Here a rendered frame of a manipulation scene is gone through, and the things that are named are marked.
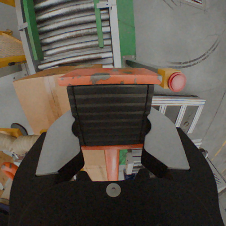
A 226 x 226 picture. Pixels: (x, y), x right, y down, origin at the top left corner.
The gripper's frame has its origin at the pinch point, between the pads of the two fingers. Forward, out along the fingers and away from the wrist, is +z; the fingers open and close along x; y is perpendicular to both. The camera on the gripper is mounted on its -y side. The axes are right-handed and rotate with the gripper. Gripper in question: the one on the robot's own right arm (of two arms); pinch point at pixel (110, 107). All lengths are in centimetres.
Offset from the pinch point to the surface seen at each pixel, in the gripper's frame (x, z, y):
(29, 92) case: -37.0, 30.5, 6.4
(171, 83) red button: 20.3, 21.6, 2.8
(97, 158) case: -10, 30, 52
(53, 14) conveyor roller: -38, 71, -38
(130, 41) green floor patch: 25, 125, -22
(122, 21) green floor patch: 15, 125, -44
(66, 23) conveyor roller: -29, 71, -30
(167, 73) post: 20.4, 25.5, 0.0
